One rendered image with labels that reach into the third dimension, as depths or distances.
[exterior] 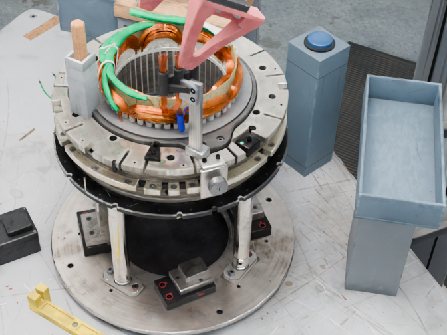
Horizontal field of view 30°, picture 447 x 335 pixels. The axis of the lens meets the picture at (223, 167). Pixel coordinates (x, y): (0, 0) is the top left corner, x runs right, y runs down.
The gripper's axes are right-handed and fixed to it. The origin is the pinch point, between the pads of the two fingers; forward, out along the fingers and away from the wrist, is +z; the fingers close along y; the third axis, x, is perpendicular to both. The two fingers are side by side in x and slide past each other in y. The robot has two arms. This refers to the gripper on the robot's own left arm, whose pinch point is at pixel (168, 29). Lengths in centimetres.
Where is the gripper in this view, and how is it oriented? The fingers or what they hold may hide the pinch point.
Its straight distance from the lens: 75.8
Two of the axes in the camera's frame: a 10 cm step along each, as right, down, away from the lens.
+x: 7.8, 1.2, 6.2
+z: -4.7, 7.6, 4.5
